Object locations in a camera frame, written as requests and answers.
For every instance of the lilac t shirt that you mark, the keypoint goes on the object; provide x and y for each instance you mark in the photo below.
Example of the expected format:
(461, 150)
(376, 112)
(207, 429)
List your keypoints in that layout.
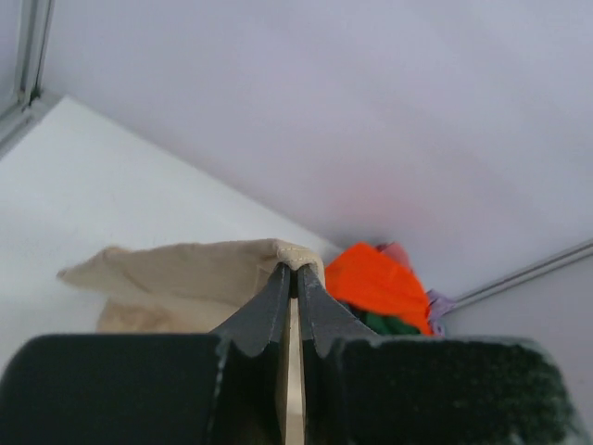
(439, 306)

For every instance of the right aluminium frame post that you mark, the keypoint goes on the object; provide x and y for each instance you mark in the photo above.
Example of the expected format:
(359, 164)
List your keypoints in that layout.
(526, 274)

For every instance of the pink red t shirt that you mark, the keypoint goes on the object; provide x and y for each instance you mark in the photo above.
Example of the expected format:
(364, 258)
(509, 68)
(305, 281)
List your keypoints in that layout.
(395, 252)

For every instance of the orange t shirt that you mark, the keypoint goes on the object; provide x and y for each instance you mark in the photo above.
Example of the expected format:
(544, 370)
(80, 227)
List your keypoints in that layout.
(370, 280)

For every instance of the beige t shirt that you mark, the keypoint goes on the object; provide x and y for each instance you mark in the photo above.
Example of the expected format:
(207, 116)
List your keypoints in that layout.
(189, 289)

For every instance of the left aluminium frame post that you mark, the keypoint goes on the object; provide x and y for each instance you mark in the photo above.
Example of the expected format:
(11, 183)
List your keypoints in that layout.
(25, 27)

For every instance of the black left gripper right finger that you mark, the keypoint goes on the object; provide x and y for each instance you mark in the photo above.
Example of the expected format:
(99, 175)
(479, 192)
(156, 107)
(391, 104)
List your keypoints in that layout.
(323, 320)

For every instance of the aluminium frame post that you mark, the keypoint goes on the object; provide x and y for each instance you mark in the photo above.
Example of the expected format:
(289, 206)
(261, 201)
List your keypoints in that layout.
(25, 27)
(526, 274)

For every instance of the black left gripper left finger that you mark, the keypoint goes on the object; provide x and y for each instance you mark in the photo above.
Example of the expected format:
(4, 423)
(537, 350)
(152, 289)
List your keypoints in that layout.
(261, 320)

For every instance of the green t shirt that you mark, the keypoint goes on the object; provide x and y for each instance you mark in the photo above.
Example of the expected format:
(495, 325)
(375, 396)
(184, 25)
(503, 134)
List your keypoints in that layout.
(387, 325)

